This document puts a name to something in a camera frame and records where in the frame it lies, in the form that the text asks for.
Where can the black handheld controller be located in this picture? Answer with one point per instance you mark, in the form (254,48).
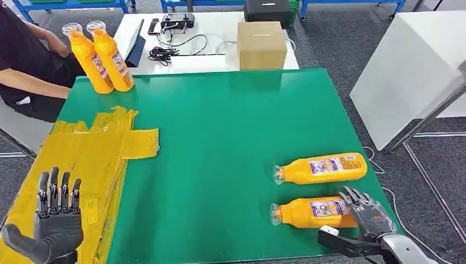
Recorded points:
(178,22)

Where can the white side table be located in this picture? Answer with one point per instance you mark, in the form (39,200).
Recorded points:
(22,127)

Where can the orange drink bottle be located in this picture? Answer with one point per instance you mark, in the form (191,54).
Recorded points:
(114,58)
(89,62)
(320,169)
(302,215)

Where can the blue metal rack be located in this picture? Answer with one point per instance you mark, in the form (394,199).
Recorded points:
(72,5)
(349,3)
(204,3)

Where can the black phone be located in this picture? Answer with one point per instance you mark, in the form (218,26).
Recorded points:
(153,26)

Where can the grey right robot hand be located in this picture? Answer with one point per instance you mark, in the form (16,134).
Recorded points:
(371,218)

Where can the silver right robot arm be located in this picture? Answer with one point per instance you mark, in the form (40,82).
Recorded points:
(406,251)

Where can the person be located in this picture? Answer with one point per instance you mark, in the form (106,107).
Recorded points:
(22,54)

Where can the black box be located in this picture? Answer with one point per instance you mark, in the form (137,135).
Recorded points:
(267,12)

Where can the brown cardboard box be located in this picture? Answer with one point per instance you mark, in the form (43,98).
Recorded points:
(261,45)

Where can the green table mat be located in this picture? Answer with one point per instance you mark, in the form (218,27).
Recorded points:
(218,127)

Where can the dark blue tablet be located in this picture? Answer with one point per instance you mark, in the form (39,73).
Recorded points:
(135,49)

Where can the yellow plastic sheet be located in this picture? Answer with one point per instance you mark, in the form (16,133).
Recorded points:
(91,153)

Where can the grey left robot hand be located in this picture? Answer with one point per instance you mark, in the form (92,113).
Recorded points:
(58,229)

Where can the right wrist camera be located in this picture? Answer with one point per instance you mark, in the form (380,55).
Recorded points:
(340,245)

